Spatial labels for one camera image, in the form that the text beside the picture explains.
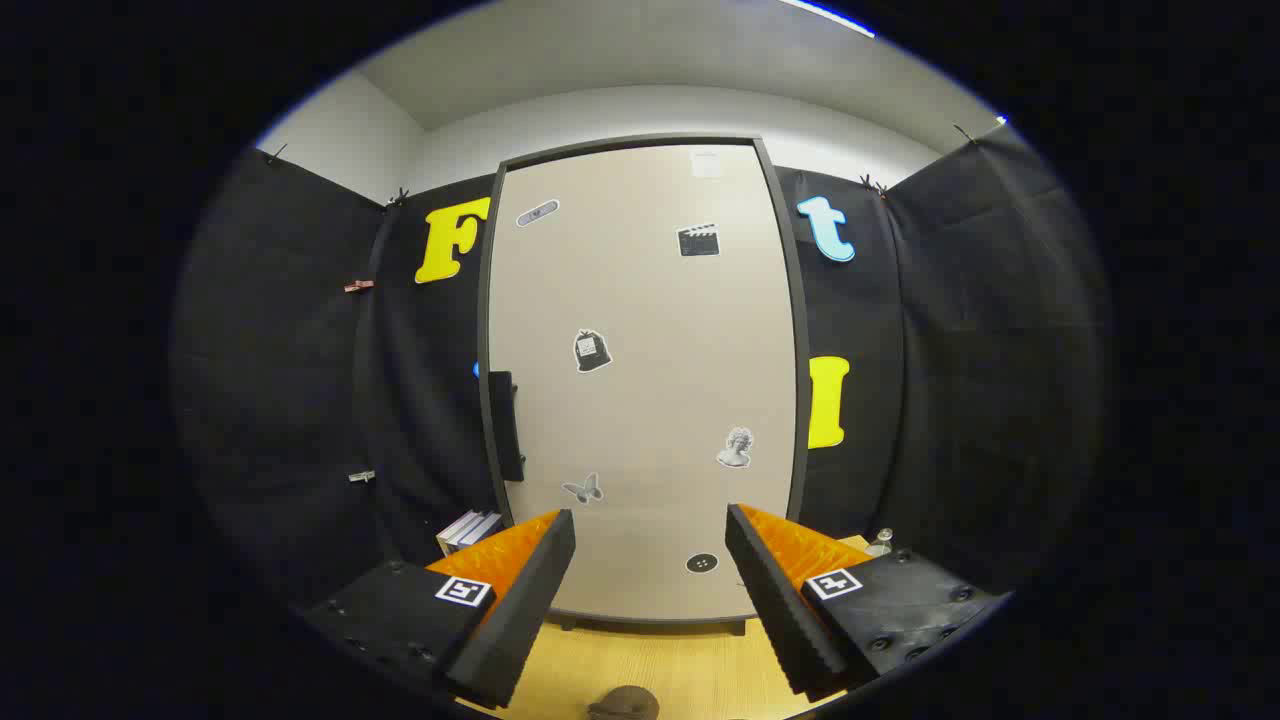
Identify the black backdrop cloth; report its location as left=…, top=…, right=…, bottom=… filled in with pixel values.
left=170, top=125, right=1111, bottom=611

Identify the beige shoe cabinet door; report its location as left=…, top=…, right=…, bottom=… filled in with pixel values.
left=487, top=143, right=801, bottom=623

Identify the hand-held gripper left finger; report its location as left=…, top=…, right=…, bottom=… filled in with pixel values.
left=300, top=508, right=578, bottom=711

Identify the white book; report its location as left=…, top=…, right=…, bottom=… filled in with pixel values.
left=437, top=512, right=486, bottom=556

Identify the black door handle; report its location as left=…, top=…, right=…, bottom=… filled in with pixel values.
left=488, top=370, right=526, bottom=483

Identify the brown fuzzy shoe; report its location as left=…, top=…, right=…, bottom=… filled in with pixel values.
left=588, top=687, right=661, bottom=720

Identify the grey shoe cabinet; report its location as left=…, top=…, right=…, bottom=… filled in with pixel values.
left=478, top=133, right=811, bottom=636

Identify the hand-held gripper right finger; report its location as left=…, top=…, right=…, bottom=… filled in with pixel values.
left=725, top=503, right=1006, bottom=701

